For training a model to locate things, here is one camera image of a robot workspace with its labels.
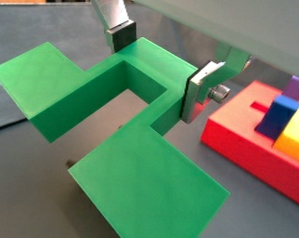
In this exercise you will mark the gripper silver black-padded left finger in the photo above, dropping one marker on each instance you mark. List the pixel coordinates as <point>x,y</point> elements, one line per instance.
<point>119,27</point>

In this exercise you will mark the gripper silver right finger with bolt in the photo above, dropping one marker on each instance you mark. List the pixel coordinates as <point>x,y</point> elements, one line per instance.
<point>203,85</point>

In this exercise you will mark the green bridge-shaped block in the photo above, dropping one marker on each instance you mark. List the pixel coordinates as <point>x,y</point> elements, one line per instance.
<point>148,189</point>

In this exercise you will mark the red base board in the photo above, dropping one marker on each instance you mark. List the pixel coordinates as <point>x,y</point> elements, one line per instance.
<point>231,136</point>

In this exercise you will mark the dark blue peg left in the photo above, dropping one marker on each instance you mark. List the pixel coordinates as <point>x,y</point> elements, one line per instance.
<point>277,116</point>

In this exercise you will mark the purple peg left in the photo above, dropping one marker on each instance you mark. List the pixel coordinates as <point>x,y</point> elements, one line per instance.
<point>291,90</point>

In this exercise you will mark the yellow long bar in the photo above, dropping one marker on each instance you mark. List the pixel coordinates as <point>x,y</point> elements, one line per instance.
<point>287,142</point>

